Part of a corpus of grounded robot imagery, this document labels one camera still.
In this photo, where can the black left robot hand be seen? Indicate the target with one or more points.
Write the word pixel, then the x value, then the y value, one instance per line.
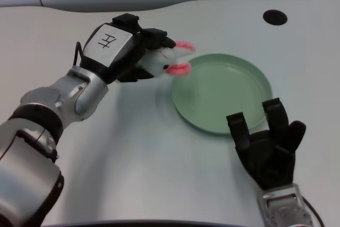
pixel 117 51

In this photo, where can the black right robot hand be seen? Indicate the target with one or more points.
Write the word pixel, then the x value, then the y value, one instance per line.
pixel 268 155

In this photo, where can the white rabbit plush doll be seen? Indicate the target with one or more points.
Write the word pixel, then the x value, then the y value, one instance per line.
pixel 166 58

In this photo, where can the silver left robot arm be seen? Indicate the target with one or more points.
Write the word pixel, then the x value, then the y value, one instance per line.
pixel 42 131

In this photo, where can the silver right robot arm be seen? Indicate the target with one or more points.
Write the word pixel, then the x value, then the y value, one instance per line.
pixel 284 207

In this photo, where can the green round plate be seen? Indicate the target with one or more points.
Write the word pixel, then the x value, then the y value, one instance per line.
pixel 221 94

